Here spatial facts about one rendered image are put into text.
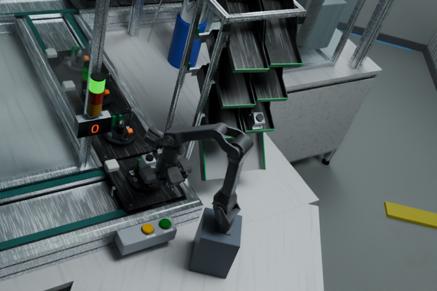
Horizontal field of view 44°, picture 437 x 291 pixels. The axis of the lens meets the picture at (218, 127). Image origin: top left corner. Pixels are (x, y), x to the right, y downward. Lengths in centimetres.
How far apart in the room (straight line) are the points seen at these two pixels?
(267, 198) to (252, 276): 41
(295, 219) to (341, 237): 128
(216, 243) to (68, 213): 55
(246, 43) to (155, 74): 100
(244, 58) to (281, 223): 77
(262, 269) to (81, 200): 72
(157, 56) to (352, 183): 176
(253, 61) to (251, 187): 69
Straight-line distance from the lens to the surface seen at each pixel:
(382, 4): 325
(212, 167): 217
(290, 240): 227
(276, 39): 200
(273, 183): 245
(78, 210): 208
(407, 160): 446
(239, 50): 189
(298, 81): 312
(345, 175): 402
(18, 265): 194
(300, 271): 220
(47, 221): 204
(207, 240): 190
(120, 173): 214
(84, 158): 212
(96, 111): 191
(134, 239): 197
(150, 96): 269
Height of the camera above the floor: 254
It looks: 40 degrees down
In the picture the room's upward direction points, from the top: 18 degrees clockwise
